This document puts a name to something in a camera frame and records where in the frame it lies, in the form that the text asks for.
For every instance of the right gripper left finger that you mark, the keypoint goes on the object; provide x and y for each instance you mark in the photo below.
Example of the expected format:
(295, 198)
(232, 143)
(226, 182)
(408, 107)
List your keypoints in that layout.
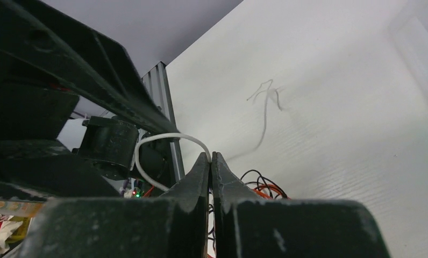
(174, 224)

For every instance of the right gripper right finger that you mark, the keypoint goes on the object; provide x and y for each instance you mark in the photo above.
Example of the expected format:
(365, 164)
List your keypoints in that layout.
(247, 225)

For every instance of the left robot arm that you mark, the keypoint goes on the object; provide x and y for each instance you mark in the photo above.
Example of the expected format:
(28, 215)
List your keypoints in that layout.
(48, 61)

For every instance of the clear plastic bin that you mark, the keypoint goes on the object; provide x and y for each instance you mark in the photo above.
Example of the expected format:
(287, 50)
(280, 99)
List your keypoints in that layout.
(411, 39)

